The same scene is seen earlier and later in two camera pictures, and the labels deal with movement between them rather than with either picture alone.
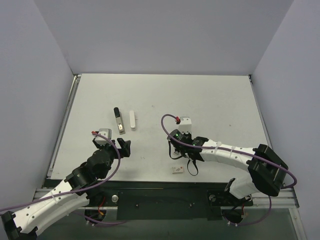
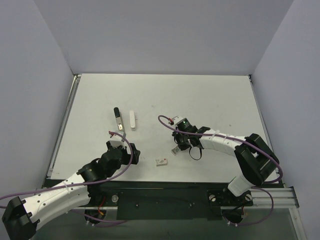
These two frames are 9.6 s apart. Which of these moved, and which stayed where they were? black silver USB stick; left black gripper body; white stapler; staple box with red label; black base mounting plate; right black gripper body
Moved: staple box with red label; right black gripper body; left black gripper body
Stayed: white stapler; black silver USB stick; black base mounting plate
